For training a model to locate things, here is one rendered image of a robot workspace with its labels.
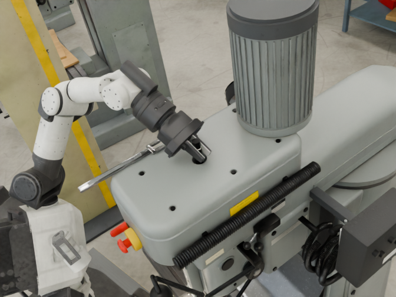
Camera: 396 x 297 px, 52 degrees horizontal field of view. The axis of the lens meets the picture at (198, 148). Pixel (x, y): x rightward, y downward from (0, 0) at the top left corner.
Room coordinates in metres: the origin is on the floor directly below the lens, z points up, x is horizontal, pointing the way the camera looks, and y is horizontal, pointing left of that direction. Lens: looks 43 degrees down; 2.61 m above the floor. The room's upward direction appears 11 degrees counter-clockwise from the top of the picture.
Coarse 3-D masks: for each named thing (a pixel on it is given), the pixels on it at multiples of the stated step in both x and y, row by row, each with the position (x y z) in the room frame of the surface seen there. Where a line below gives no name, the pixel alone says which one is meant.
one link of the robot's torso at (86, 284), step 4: (84, 276) 1.03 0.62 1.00; (88, 276) 1.06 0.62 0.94; (84, 280) 1.05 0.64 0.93; (88, 280) 1.04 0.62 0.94; (84, 284) 1.03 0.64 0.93; (88, 284) 1.04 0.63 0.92; (80, 288) 1.02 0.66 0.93; (84, 288) 1.02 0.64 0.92; (88, 288) 1.03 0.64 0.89; (84, 292) 1.02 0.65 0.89; (88, 292) 1.03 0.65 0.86; (84, 296) 1.05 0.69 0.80; (88, 296) 1.09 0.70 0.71
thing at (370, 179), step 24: (360, 168) 0.87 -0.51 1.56; (384, 168) 0.85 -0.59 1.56; (336, 192) 0.82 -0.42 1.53; (360, 192) 0.80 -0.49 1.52; (384, 192) 0.82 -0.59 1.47; (312, 216) 0.85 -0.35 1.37; (312, 264) 0.83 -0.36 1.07; (336, 288) 0.75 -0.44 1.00; (360, 288) 0.79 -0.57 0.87; (384, 288) 0.90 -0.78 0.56
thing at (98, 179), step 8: (152, 144) 0.81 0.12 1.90; (144, 152) 0.78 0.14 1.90; (152, 152) 0.78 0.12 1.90; (128, 160) 0.76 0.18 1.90; (136, 160) 0.76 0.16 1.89; (112, 168) 0.75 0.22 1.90; (120, 168) 0.74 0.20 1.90; (104, 176) 0.73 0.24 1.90; (88, 184) 0.71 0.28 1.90; (96, 184) 0.71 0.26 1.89; (80, 192) 0.69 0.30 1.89
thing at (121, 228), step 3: (123, 222) 0.72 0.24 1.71; (120, 225) 0.71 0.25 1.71; (123, 225) 0.71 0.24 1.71; (126, 225) 0.71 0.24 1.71; (117, 228) 0.71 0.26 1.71; (120, 228) 0.70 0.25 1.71; (123, 228) 0.70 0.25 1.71; (126, 228) 0.71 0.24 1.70; (111, 231) 0.70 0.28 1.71; (114, 231) 0.70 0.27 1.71; (117, 231) 0.70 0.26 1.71; (120, 231) 0.70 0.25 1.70; (123, 231) 0.70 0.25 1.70; (111, 234) 0.69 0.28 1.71; (114, 234) 0.69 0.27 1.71; (117, 234) 0.69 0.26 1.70
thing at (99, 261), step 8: (96, 256) 1.54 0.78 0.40; (104, 256) 1.53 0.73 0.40; (88, 264) 1.50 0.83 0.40; (96, 264) 1.49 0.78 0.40; (104, 264) 1.47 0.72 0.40; (112, 264) 1.46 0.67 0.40; (104, 272) 1.41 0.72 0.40; (112, 272) 1.40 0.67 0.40; (120, 272) 1.39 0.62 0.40; (120, 280) 1.34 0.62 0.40; (128, 280) 1.33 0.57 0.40; (128, 288) 1.27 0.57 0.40; (136, 288) 1.26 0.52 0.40; (144, 288) 1.25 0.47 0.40
